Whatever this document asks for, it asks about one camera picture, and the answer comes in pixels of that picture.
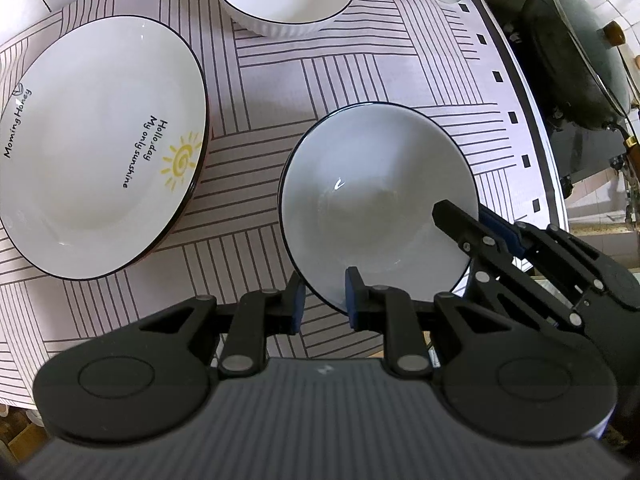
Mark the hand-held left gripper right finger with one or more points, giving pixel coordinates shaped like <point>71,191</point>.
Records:
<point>352,296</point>

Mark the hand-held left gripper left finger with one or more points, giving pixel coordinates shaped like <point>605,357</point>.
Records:
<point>296,306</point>

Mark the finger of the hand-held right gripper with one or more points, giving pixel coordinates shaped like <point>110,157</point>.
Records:
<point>500,231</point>
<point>465,232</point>

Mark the small white ribbed bowl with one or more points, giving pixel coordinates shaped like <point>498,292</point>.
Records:
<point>370,195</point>

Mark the black wok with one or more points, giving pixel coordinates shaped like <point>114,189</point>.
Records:
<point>560,127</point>

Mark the striped table mat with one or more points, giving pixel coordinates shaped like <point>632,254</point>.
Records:
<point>260,110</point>

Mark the glass wok lid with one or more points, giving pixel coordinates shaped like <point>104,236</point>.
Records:
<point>585,45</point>

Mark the white sun print plate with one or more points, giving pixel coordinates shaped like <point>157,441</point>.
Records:
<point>90,135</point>

